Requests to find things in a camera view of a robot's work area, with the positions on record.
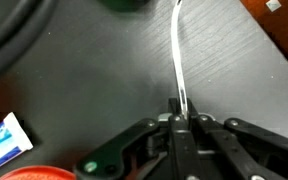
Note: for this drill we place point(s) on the red plastic bowl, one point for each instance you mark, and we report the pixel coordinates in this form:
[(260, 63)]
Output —
[(37, 173)]

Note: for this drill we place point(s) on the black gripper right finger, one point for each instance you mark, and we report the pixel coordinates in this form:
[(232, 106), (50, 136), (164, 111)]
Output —
[(237, 150)]

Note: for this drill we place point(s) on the small white floor tag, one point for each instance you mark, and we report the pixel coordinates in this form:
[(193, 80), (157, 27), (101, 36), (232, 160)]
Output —
[(273, 4)]

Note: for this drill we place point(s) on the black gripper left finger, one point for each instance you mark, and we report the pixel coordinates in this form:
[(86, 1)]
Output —
[(134, 153)]

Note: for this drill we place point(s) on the white blue toothpaste tube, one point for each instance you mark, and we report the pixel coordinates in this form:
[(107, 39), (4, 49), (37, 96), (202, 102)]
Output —
[(4, 143)]

